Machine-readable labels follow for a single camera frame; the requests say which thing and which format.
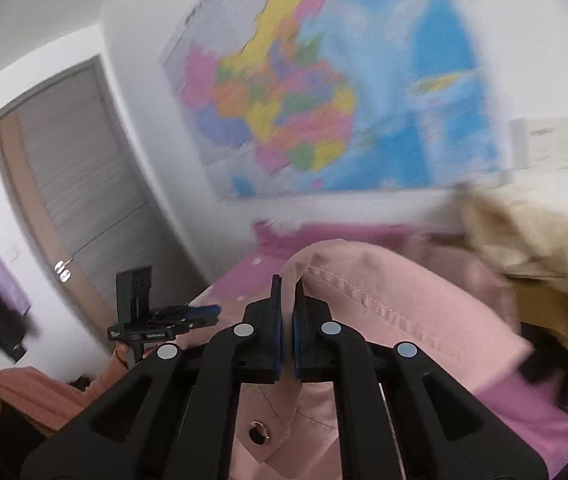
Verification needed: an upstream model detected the light pink jacket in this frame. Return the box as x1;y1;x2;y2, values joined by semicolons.
184;240;535;480

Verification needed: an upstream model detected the white wall socket panel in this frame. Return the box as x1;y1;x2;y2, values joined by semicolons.
508;117;568;172

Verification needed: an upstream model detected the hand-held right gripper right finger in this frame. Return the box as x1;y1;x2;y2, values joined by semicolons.
291;277;550;480

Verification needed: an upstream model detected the magenta bed sheet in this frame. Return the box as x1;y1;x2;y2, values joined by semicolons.
189;220;568;480

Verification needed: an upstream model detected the mustard brown garment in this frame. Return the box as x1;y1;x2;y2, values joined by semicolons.
508;274;568;388

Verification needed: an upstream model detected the grey door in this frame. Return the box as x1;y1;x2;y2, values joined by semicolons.
0;55;215;356

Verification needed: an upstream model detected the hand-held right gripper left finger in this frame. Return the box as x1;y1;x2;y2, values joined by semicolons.
20;274;285;480

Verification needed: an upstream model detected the colourful wall map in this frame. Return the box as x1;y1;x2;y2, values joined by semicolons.
159;0;509;202

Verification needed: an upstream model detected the black garment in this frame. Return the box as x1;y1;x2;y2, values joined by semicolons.
518;322;568;431

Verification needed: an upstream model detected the beige fleece garment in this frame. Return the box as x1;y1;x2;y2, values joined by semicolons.
456;185;568;283

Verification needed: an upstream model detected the person's left forearm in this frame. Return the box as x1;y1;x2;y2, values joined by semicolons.
0;352;132;432

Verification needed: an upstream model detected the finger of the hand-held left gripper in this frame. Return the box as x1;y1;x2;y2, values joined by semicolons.
150;304;222;328

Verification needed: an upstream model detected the person's left hand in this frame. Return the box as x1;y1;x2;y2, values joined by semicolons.
113;341;158;376

